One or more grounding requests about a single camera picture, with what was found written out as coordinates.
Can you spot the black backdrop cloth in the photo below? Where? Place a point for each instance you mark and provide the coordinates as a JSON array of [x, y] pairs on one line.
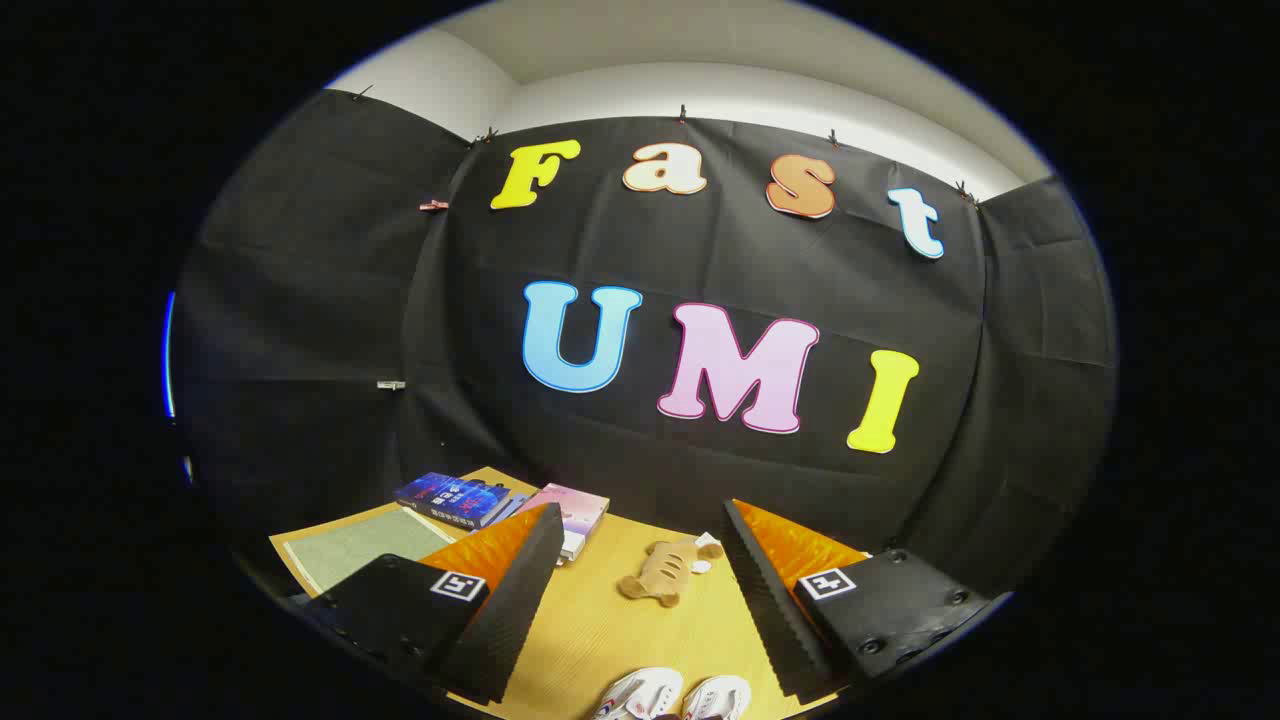
[[700, 255]]

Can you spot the cream fabric storage box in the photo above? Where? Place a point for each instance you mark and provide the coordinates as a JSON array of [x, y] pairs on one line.
[[360, 550]]

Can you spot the pink cover book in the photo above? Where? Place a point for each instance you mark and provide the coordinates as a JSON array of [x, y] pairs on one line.
[[580, 508]]

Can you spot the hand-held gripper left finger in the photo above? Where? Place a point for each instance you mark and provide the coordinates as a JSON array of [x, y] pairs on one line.
[[510, 610]]

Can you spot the dark blue book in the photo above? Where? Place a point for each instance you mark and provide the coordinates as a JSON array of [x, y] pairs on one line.
[[455, 498]]

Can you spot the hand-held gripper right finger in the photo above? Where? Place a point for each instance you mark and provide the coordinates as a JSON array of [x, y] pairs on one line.
[[775, 610]]

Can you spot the white shoe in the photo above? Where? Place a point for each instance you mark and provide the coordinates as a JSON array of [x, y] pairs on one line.
[[718, 698], [640, 695]]

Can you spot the brown plush toy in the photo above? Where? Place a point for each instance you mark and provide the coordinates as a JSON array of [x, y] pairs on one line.
[[665, 575]]

